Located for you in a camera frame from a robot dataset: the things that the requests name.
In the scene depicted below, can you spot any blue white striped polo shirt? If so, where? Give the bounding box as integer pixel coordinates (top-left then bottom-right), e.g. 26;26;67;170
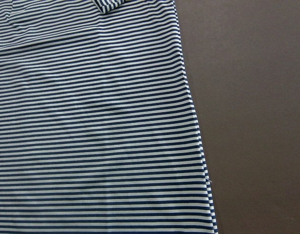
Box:
0;0;218;234

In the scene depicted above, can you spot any brown paper table cover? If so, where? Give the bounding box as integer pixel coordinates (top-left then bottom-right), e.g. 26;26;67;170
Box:
176;0;300;234

